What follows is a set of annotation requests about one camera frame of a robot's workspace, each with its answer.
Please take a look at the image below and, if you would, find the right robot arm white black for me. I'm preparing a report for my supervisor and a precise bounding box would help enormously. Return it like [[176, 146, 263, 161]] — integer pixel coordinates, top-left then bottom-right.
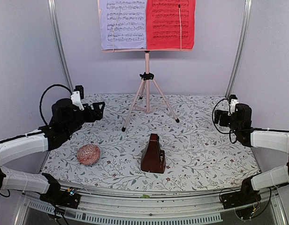
[[212, 103, 289, 204]]

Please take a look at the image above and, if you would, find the left black camera cable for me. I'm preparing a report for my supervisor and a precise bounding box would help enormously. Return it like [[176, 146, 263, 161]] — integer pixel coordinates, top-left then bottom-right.
[[39, 84, 74, 125]]

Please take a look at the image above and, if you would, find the black camera cable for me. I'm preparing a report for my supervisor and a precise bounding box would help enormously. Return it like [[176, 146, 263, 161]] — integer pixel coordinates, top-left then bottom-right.
[[212, 98, 239, 145], [39, 84, 74, 125]]

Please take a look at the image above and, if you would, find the left aluminium frame post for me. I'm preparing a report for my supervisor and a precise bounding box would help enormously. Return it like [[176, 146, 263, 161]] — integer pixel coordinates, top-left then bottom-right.
[[47, 0, 74, 91]]

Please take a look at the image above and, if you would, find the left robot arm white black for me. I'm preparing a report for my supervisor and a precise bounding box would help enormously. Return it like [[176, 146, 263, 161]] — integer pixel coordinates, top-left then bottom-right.
[[0, 98, 105, 203]]

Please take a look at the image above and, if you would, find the aluminium front rail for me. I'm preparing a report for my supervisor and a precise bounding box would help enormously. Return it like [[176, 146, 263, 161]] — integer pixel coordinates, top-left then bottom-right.
[[15, 185, 289, 225]]

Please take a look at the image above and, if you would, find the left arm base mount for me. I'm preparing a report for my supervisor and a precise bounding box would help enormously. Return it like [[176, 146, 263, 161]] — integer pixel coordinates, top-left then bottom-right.
[[39, 187, 81, 209]]

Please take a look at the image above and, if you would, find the right black camera cable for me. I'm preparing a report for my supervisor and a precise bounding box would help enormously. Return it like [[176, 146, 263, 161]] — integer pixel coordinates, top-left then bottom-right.
[[212, 98, 239, 145]]

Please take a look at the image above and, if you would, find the right aluminium frame post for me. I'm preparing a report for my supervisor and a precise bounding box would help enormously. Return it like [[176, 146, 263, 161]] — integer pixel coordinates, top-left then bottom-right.
[[225, 0, 252, 97]]

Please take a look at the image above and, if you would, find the red sheet music paper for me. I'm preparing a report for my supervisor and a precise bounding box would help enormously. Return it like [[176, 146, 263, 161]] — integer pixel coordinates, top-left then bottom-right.
[[146, 0, 196, 51]]

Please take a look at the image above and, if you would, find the purple sheet music paper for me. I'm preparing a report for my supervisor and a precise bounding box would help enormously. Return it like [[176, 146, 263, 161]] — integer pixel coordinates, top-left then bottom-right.
[[98, 0, 147, 51]]

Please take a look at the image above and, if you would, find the brown wooden metronome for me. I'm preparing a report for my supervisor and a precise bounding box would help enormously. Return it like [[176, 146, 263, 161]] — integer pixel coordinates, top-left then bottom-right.
[[140, 133, 166, 174]]

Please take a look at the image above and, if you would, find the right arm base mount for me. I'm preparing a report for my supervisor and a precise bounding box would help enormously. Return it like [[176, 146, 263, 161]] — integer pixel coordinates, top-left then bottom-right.
[[219, 179, 261, 209]]

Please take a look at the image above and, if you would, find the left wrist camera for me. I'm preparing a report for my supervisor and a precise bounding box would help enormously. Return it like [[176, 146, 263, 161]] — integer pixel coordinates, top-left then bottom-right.
[[71, 85, 84, 111]]

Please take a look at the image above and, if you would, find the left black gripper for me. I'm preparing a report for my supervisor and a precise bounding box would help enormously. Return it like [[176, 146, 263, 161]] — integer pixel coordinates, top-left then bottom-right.
[[64, 101, 105, 137]]

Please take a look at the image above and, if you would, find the pink music stand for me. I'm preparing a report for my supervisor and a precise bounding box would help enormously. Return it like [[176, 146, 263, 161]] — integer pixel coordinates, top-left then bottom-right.
[[97, 0, 196, 132]]

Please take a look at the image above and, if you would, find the aluminium frame post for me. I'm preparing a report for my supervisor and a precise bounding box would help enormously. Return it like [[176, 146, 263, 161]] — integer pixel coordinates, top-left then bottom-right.
[[225, 0, 252, 97], [47, 0, 74, 91]]

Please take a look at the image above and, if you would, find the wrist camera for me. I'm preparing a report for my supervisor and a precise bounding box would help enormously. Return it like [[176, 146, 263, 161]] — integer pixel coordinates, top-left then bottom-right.
[[71, 85, 84, 111], [228, 94, 239, 115]]

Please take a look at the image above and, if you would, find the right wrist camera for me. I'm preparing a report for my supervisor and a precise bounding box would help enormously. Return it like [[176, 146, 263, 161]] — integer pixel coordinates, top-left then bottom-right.
[[228, 94, 239, 115]]

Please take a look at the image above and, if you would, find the red patterned ceramic bowl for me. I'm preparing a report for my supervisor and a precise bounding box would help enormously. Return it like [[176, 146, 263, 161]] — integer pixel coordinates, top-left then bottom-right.
[[76, 144, 100, 165]]

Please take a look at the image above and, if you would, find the floral patterned table mat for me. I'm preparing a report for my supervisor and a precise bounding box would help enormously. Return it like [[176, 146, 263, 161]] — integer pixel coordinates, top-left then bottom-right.
[[43, 94, 259, 192]]

